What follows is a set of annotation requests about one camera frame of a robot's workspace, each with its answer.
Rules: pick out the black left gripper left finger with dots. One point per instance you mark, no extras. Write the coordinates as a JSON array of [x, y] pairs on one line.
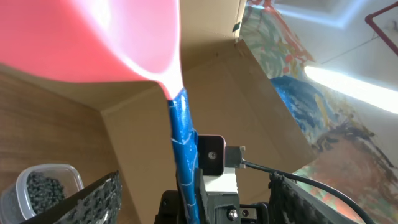
[[100, 202]]

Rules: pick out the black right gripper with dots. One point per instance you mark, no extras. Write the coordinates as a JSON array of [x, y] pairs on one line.
[[214, 208]]

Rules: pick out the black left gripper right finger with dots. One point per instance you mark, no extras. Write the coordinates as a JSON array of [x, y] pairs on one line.
[[289, 203]]

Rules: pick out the pink scoop blue handle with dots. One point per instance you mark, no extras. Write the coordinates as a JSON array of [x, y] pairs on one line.
[[98, 41]]

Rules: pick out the black beans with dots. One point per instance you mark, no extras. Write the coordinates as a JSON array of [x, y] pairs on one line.
[[44, 192]]

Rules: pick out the clear plastic container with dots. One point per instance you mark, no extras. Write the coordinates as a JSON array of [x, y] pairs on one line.
[[15, 202]]

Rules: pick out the cardboard box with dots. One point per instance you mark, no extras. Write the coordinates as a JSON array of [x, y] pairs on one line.
[[101, 127]]

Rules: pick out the ceiling strip light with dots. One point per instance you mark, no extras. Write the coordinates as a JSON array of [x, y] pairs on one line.
[[378, 96]]

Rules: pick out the red pipe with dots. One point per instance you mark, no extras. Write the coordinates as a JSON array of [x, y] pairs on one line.
[[369, 19]]

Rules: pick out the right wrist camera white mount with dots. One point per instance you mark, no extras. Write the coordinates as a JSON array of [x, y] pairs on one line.
[[219, 163]]

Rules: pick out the colourful painted wall cloth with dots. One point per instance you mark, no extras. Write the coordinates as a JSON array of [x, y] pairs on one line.
[[346, 154]]

